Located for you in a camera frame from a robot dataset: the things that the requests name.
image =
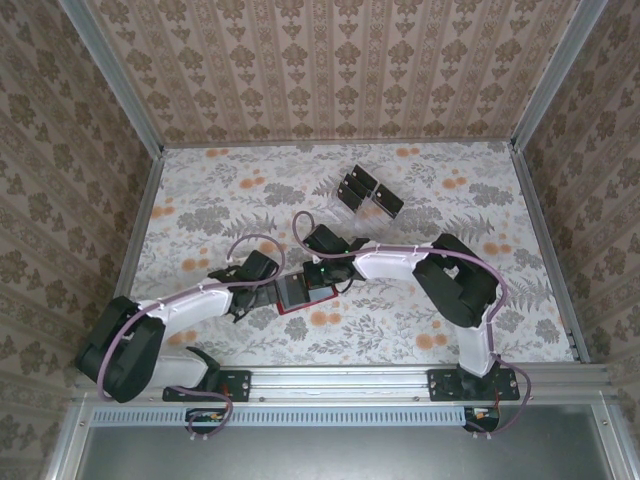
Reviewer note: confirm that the aluminium table side rail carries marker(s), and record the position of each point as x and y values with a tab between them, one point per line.
136	225
540	225

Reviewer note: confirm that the clear acrylic card rack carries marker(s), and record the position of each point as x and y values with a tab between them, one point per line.
372	220

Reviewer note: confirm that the aluminium corner post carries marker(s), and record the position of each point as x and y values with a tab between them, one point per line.
112	80
555	70

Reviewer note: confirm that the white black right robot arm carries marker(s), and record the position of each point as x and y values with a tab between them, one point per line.
385	265

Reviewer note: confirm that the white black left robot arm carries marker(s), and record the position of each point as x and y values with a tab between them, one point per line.
195	302

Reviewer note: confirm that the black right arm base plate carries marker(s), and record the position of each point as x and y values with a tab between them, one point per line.
442	385

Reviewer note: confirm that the aluminium frame rail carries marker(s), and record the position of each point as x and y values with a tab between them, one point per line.
340	385

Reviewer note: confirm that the aluminium lower frame bar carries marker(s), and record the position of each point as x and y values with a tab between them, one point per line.
607	440
65	440

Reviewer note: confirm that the red leather card holder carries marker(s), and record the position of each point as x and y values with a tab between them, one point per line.
322	294

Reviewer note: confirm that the black credit card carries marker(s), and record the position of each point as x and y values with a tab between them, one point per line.
356	186
389	200
364	176
350	196
292	292

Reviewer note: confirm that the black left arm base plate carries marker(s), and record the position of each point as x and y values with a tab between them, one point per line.
235	385

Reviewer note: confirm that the grey metal sheet panel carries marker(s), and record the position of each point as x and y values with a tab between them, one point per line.
340	455

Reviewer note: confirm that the floral patterned table cover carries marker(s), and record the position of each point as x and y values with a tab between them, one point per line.
400	340

